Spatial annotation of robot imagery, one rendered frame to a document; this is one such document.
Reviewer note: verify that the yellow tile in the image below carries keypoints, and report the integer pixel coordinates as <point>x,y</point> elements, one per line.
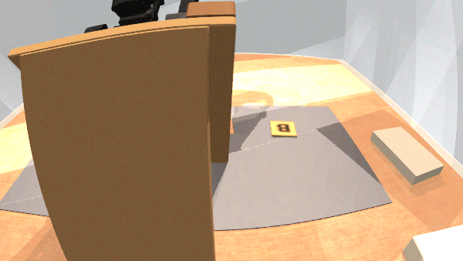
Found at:
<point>282,128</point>

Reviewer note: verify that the orange board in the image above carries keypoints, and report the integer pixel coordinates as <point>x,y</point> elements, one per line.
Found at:
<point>123,126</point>

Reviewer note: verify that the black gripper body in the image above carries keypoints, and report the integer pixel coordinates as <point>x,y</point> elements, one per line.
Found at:
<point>135,19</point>

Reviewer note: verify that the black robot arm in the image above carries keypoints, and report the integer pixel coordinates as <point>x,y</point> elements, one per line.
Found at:
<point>125,8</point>

